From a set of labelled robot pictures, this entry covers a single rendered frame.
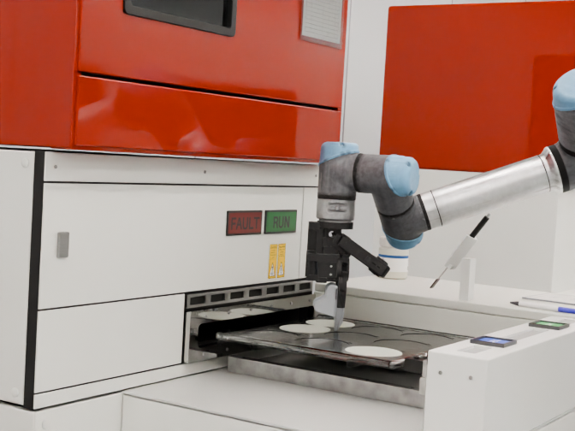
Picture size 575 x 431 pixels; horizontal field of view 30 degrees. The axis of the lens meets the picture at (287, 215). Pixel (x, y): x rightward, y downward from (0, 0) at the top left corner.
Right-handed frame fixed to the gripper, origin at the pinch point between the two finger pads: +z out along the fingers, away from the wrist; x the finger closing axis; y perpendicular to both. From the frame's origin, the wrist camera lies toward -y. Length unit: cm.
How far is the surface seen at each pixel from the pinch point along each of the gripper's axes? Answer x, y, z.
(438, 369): 53, -10, -2
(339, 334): 4.6, 0.4, 1.4
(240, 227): 0.9, 20.5, -18.0
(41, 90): 42, 51, -40
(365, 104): -347, -37, -62
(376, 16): -352, -40, -108
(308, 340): 13.2, 6.7, 1.4
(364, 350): 20.4, -3.0, 1.3
